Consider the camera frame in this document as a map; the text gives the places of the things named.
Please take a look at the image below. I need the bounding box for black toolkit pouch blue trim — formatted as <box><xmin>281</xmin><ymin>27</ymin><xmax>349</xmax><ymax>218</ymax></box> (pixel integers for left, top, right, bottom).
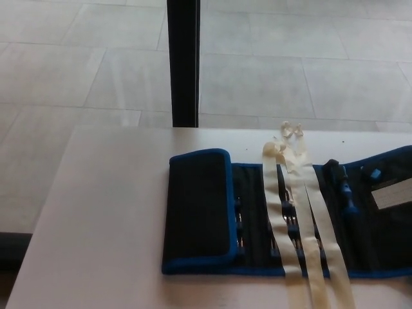
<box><xmin>160</xmin><ymin>144</ymin><xmax>412</xmax><ymax>279</ymax></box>

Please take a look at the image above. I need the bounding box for blue black screwdriver handle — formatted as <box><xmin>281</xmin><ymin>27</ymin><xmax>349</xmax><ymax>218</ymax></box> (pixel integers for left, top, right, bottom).
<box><xmin>322</xmin><ymin>158</ymin><xmax>359</xmax><ymax>217</ymax></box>

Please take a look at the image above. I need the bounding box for beige masking tape strip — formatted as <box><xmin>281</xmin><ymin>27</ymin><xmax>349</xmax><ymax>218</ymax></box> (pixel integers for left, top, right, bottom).
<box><xmin>261</xmin><ymin>141</ymin><xmax>307</xmax><ymax>309</ymax></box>
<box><xmin>279</xmin><ymin>120</ymin><xmax>333</xmax><ymax>309</ymax></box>
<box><xmin>291</xmin><ymin>122</ymin><xmax>359</xmax><ymax>309</ymax></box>

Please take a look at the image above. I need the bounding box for black vertical post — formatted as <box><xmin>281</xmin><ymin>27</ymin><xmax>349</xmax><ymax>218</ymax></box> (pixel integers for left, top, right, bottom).
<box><xmin>166</xmin><ymin>0</ymin><xmax>201</xmax><ymax>128</ymax></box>

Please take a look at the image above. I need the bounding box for white paper label card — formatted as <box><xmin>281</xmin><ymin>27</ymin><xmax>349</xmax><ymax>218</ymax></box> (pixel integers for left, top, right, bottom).
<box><xmin>370</xmin><ymin>180</ymin><xmax>412</xmax><ymax>213</ymax></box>

